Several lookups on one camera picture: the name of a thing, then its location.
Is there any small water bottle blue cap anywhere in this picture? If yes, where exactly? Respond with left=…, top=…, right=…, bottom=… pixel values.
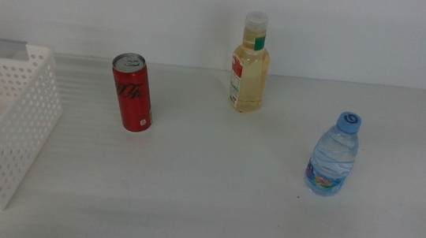
left=303, top=107, right=364, bottom=200

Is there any yellow tea bottle clear cap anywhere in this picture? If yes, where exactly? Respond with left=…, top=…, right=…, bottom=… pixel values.
left=226, top=9, right=275, bottom=116

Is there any white perforated plastic basket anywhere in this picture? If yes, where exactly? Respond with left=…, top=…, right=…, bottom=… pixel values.
left=0, top=38, right=70, bottom=217

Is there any red cola can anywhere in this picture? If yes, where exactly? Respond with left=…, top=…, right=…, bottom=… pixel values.
left=105, top=50, right=160, bottom=135

